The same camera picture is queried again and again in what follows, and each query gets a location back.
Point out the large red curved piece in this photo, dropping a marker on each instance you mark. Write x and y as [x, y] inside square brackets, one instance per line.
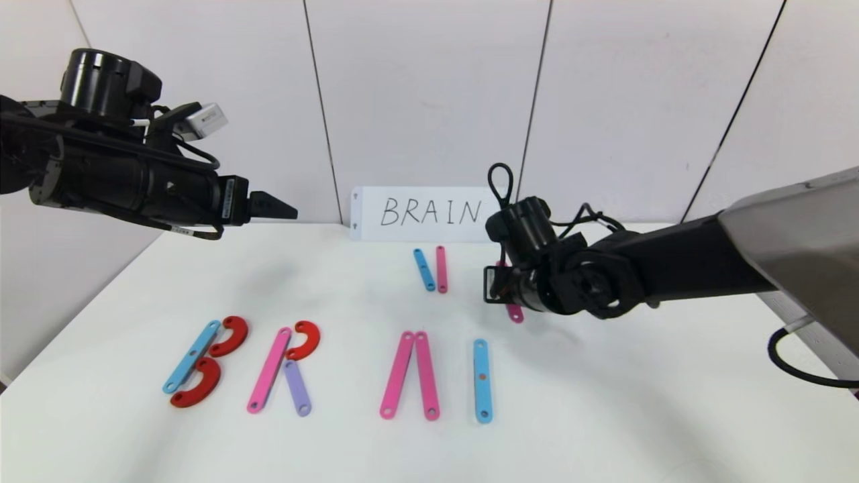
[205, 390]
[236, 329]

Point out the white BRAIN sign card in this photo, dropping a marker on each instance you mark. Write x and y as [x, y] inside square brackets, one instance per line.
[429, 231]

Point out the black left camera bracket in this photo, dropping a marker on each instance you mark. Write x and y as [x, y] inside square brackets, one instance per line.
[168, 124]

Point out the small red curved piece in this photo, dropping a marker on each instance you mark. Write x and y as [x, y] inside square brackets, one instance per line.
[309, 339]

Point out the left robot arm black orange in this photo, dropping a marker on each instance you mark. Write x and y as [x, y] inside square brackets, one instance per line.
[100, 84]

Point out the short purple bar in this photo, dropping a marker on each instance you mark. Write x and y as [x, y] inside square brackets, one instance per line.
[296, 388]

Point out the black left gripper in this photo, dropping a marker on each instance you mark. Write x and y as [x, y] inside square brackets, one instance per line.
[233, 199]

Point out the long pink bar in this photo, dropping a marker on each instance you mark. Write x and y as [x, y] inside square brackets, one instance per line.
[397, 374]
[515, 314]
[426, 376]
[270, 369]

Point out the long blue bar orange dot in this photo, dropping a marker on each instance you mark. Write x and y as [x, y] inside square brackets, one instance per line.
[482, 396]

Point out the short pink bar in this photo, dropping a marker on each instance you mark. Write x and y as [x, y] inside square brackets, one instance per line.
[441, 270]

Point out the short blue bar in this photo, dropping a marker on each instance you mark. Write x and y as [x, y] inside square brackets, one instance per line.
[424, 270]

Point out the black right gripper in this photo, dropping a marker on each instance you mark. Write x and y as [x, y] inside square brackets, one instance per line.
[492, 284]

